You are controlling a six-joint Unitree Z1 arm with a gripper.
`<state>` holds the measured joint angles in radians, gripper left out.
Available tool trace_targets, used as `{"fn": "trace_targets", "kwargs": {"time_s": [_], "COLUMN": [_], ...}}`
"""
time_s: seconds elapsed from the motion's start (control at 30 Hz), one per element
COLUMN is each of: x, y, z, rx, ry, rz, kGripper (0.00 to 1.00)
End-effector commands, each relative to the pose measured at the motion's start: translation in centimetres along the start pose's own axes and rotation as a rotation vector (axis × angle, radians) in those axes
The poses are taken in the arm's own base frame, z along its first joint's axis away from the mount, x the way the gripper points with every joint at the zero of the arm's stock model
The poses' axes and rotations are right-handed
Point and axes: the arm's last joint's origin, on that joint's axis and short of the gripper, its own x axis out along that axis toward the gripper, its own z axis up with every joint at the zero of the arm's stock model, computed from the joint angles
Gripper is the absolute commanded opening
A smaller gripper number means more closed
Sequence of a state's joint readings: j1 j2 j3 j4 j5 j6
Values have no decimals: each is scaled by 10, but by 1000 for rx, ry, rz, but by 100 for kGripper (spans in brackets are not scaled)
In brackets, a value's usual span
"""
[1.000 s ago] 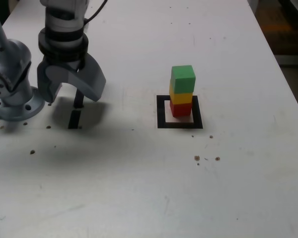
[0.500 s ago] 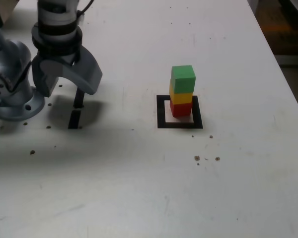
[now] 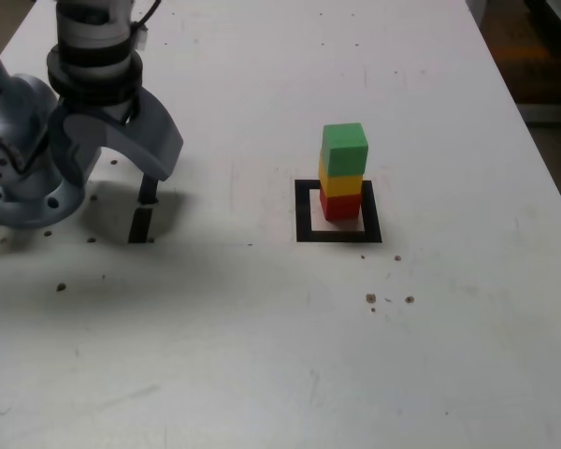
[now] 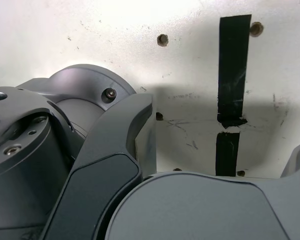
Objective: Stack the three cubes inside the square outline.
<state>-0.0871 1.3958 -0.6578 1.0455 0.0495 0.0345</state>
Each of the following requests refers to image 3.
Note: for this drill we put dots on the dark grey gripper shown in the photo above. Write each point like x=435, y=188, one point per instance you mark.
x=98, y=111

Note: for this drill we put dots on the yellow cube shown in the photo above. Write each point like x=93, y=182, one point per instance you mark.
x=341, y=184

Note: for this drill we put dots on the green cube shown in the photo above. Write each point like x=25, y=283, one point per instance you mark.
x=346, y=154

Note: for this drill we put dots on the red cube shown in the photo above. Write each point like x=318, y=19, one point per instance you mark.
x=339, y=208

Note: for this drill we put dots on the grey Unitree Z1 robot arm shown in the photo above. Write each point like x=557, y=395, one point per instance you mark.
x=28, y=210

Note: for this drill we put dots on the black tape square outline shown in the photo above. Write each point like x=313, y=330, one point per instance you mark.
x=304, y=220

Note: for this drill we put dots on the black tape strip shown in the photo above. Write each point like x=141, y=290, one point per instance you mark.
x=140, y=224

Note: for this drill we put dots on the dark background furniture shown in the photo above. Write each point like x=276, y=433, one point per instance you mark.
x=533, y=61

